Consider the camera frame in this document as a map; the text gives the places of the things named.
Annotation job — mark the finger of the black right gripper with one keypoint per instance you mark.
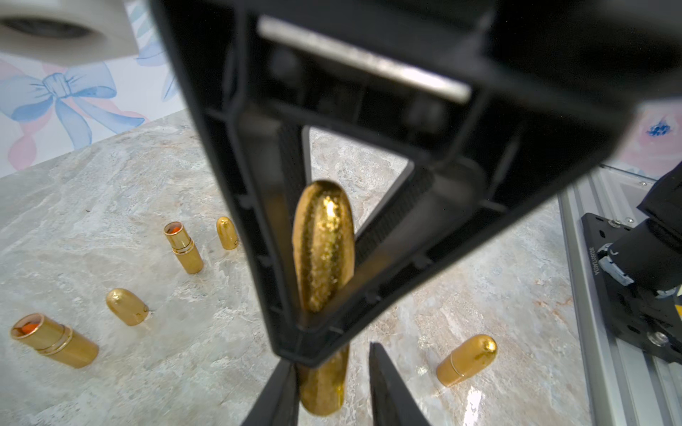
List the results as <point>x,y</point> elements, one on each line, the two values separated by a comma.
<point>240,186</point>
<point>437,213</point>

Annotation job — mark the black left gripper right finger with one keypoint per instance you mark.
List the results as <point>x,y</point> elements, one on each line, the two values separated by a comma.
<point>392,403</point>

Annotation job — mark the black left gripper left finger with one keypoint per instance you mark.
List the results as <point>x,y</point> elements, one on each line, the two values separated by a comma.
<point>278,403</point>

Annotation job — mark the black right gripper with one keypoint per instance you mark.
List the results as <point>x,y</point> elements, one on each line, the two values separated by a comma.
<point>456,88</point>

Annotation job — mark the gold bullet lipstick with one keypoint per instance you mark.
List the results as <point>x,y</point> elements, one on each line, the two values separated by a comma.
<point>467,360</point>
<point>54,340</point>
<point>324,258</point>

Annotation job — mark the gold lipstick cap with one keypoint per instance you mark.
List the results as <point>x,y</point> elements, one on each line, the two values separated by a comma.
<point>227,233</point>
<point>128,308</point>

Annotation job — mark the gold lipstick tube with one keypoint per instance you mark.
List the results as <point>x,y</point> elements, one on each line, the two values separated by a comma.
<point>183,247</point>

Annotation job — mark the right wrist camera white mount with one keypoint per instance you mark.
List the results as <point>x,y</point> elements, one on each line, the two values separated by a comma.
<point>67,32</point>

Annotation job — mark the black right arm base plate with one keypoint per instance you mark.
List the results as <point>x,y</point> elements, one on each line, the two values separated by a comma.
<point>637,274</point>

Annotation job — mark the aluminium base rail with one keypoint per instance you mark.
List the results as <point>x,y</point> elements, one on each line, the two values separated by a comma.
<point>631,359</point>

